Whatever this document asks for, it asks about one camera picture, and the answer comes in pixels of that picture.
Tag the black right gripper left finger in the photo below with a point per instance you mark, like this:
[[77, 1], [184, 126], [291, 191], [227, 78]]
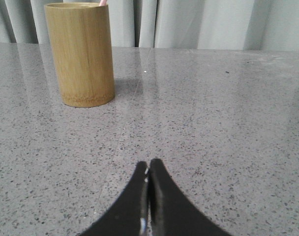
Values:
[[128, 215]]

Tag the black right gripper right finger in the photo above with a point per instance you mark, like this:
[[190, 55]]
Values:
[[172, 214]]

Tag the pink chopstick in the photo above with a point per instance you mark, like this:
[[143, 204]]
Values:
[[103, 3]]

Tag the bamboo wooden cup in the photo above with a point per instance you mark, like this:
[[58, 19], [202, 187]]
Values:
[[80, 39]]

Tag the grey curtain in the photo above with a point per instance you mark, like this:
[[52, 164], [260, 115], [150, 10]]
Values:
[[268, 25]]

